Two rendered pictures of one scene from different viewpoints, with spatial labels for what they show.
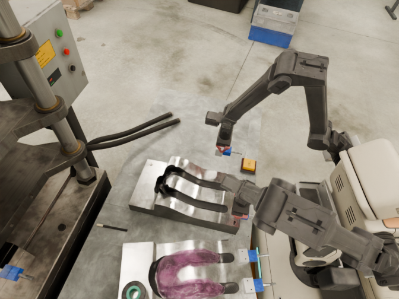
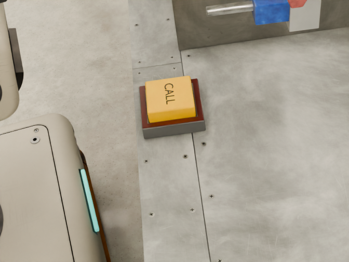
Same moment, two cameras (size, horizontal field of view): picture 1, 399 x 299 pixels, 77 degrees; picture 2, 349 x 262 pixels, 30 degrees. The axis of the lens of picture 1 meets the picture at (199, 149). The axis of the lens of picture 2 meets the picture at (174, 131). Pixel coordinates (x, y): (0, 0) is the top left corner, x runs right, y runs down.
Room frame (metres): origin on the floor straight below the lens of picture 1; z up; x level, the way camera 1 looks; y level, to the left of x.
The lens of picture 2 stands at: (1.39, -0.33, 1.41)
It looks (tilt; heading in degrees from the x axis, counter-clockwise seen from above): 47 degrees down; 175
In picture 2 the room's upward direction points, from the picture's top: 9 degrees counter-clockwise
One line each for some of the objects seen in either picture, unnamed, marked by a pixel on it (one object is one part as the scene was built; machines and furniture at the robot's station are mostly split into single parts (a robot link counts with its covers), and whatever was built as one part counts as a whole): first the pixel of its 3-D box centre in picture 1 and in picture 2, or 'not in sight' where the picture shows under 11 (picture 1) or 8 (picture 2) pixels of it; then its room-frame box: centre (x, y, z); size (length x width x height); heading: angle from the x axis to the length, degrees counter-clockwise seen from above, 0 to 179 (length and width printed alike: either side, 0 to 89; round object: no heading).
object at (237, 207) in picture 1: (243, 199); not in sight; (0.48, -0.20, 1.02); 0.10 x 0.07 x 0.07; 173
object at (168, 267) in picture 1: (190, 273); not in sight; (0.21, -0.02, 0.90); 0.26 x 0.18 x 0.08; 101
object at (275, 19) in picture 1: (275, 19); not in sight; (3.75, -0.84, 0.28); 0.61 x 0.41 x 0.15; 75
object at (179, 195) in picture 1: (192, 188); not in sight; (0.55, 0.01, 0.92); 0.35 x 0.16 x 0.09; 83
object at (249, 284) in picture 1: (259, 285); not in sight; (0.20, -0.30, 0.86); 0.13 x 0.05 x 0.05; 101
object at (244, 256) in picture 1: (253, 255); not in sight; (0.31, -0.28, 0.86); 0.13 x 0.05 x 0.05; 101
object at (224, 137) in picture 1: (225, 132); not in sight; (0.78, -0.11, 1.06); 0.10 x 0.07 x 0.07; 174
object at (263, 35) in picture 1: (271, 31); not in sight; (3.75, -0.84, 0.11); 0.61 x 0.41 x 0.22; 75
